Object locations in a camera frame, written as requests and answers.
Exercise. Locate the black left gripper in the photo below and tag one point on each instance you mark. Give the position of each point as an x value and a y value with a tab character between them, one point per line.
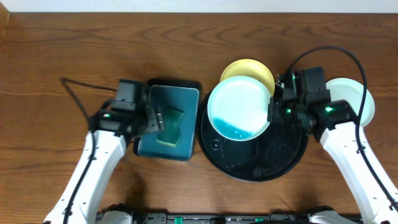
153	119

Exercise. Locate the green scrubbing sponge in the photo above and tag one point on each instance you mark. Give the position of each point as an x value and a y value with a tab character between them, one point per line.
171	134

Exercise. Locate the black rectangular water tray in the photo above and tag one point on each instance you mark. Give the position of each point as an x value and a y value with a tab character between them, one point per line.
183	96

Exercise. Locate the pale green plate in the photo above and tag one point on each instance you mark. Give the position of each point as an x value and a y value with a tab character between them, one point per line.
352	92

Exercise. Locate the light blue plate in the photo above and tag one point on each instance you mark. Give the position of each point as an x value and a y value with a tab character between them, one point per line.
238	108

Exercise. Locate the yellow plate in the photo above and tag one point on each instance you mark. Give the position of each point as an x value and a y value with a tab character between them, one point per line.
250	68

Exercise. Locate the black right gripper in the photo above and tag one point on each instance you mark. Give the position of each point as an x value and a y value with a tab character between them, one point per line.
274	108

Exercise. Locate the black round tray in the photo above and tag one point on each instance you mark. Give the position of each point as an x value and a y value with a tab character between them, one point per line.
269	156

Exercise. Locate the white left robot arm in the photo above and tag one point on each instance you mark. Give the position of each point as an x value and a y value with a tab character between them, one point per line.
110	132

